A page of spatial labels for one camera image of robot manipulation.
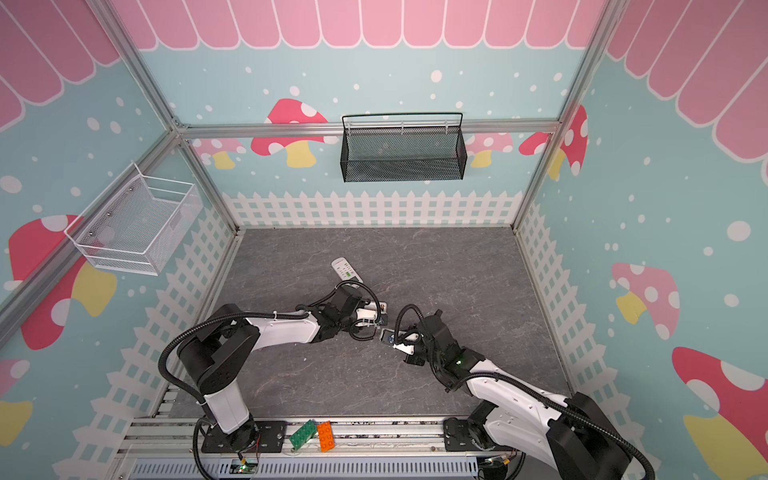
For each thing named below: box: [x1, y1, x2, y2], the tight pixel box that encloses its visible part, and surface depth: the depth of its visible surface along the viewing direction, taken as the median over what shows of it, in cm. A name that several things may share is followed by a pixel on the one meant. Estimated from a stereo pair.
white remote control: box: [331, 257, 364, 289], surface depth 108 cm
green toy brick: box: [289, 419, 317, 451], surface depth 76 cm
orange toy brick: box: [317, 421, 335, 453], surface depth 76 cm
